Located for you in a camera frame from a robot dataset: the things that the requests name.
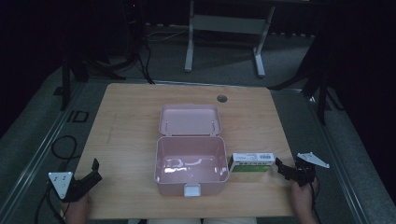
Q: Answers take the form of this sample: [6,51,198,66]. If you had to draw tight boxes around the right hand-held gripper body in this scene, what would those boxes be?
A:
[289,151,331,188]

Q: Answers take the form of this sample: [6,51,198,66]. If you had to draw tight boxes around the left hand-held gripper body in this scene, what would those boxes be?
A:
[48,169,100,203]

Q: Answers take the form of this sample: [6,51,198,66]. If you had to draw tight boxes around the white and green carton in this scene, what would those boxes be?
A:
[228,151,276,174]

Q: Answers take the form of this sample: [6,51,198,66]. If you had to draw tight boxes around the pink plastic box with lid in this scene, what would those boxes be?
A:
[153,104,231,198]

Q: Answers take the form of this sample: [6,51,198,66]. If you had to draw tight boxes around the person's left hand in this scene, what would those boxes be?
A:
[60,193,92,224]

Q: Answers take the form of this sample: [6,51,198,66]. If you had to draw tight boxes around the person's right hand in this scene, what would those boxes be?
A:
[290,176,319,224]

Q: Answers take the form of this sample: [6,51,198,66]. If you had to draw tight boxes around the black tripod stand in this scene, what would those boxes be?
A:
[53,46,127,112]
[267,31,345,126]

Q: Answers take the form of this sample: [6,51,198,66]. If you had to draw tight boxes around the right hand-held gripper cable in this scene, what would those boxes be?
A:
[308,175,322,224]

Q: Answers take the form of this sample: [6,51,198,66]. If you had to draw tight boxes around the hand-held gripper cable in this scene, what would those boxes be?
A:
[308,175,322,224]
[34,181,68,224]

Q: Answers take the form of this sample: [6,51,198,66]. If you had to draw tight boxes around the left hand-held gripper cable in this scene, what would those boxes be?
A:
[34,181,68,224]

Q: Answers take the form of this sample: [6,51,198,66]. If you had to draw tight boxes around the black looped floor cable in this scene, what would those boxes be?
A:
[50,134,82,163]

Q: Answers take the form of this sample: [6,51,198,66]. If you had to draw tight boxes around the black hanging cables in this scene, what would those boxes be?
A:
[122,0,156,86]

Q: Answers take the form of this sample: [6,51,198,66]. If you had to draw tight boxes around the white metal desk frame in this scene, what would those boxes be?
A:
[184,0,276,78]

